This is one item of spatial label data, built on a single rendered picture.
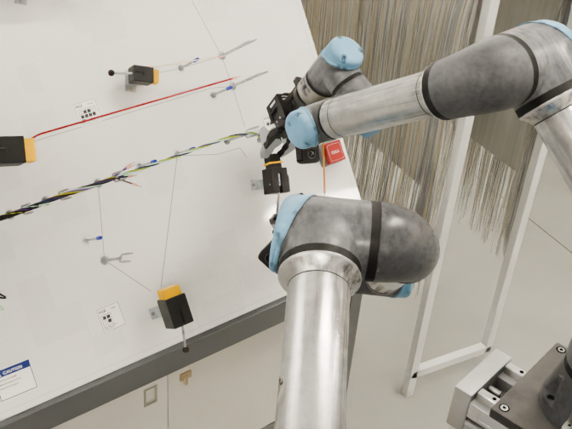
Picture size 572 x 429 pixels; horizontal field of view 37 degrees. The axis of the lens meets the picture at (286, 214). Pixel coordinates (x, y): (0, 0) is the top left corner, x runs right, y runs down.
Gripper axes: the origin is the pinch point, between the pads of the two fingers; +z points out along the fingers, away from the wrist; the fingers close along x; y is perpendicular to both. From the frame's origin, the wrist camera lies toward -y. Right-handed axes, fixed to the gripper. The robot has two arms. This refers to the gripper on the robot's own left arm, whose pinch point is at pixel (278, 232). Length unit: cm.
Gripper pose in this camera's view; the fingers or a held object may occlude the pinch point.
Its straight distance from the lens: 192.3
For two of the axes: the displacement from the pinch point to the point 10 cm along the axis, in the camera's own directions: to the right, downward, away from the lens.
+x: -7.6, -6.4, -1.3
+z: -2.2, 0.7, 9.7
